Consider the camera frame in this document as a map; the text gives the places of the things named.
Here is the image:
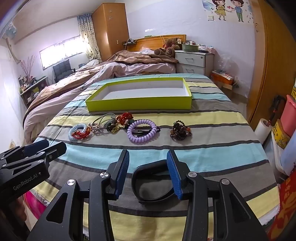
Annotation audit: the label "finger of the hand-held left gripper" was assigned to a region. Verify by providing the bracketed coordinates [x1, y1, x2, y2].
[0, 140, 50, 163]
[0, 141, 67, 178]

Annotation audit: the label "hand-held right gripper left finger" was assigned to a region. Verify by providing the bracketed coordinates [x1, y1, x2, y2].
[26, 149, 130, 241]

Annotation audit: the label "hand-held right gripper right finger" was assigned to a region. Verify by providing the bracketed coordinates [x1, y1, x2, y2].
[166, 149, 270, 241]

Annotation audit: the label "black band bracelet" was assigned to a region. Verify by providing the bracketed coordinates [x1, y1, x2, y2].
[131, 164, 179, 205]

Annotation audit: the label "light blue spiral hair tie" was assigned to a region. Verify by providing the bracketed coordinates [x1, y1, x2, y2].
[68, 123, 90, 141]

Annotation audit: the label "red knotted cord bracelet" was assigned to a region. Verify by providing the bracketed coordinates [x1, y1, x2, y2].
[72, 129, 92, 139]
[116, 112, 133, 124]

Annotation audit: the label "purple spiral hair tie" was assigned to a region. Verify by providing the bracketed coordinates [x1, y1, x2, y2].
[127, 119, 158, 145]

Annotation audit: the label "metal chain bracelet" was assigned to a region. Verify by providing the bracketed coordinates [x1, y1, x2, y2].
[91, 123, 104, 134]

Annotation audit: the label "grey cord bracelet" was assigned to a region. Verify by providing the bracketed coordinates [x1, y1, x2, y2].
[91, 113, 116, 130]

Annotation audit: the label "lime green shallow box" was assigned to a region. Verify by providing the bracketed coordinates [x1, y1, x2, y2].
[85, 77, 193, 113]

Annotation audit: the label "cluttered side shelf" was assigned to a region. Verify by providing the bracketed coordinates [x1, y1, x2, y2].
[18, 75, 49, 108]

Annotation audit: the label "pink flower branches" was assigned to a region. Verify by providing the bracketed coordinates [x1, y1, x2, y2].
[20, 56, 37, 78]

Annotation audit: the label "black chair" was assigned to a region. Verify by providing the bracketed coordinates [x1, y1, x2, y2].
[52, 59, 76, 82]

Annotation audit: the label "paper towel roll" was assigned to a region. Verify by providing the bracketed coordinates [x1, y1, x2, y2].
[254, 118, 273, 145]

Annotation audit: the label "window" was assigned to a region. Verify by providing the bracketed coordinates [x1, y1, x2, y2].
[39, 38, 85, 70]

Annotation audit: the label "bed with brown blanket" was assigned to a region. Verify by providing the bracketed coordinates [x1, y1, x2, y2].
[23, 52, 178, 144]

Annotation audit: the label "orange box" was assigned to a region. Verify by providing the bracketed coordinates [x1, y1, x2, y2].
[210, 70, 234, 87]

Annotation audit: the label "yellow cardboard box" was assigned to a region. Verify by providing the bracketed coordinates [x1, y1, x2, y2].
[273, 119, 290, 149]

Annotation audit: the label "white nightstand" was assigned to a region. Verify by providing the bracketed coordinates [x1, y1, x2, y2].
[174, 50, 214, 76]

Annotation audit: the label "brown blanket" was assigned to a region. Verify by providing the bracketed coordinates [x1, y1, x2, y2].
[25, 50, 178, 109]

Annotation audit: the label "red bag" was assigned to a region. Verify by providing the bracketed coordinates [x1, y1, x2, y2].
[269, 176, 296, 241]

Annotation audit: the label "patterned curtain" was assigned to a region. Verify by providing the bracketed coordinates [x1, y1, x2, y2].
[77, 14, 102, 63]

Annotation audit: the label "black and red tool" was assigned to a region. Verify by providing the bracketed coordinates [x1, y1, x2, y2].
[272, 95, 286, 121]

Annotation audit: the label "brown teddy bear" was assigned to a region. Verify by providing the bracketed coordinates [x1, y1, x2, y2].
[154, 37, 181, 57]

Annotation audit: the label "green basin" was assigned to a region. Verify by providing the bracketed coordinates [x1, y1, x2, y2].
[181, 43, 199, 52]

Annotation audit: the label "pink plastic bucket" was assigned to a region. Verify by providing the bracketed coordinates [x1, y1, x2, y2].
[281, 95, 296, 137]

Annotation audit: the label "tall wooden wardrobe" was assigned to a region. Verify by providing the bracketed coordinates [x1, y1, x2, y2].
[91, 3, 130, 62]

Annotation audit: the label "wooden headboard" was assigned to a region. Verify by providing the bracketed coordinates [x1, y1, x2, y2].
[126, 34, 187, 52]

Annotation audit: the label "large wooden wardrobe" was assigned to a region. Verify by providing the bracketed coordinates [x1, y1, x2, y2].
[247, 0, 296, 130]

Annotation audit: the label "cartoon wall sticker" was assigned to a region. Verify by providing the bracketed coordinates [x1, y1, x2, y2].
[202, 0, 249, 22]

